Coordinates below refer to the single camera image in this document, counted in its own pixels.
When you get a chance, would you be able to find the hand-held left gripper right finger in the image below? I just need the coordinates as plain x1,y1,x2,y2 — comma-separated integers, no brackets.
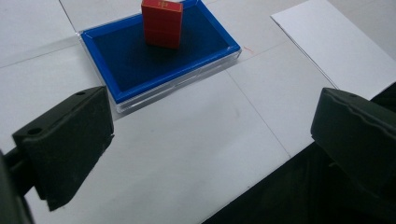
310,87,396,200

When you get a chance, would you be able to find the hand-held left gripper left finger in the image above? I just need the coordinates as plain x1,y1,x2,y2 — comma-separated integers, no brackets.
11,86,115,212

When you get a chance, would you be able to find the blue plastic tray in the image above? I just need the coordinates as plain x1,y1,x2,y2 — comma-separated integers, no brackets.
77,0,243,114

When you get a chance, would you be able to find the red box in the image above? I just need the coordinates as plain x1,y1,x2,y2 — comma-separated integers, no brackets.
140,0,184,50

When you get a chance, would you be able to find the white paper sheet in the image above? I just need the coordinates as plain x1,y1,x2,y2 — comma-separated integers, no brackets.
270,0,396,101

